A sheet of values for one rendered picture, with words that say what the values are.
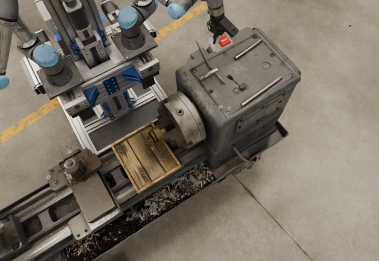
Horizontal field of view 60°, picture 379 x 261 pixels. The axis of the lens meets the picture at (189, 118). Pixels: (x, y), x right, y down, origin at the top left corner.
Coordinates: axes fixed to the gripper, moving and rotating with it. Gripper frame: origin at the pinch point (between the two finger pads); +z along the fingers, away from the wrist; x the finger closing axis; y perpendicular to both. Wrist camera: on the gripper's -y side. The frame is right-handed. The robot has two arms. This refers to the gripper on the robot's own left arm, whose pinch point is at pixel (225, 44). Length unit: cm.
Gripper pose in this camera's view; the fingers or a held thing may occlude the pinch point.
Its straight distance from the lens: 177.6
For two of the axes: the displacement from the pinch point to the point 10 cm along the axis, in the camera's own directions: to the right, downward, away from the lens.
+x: -7.4, 6.3, -2.4
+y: -6.4, -5.4, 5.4
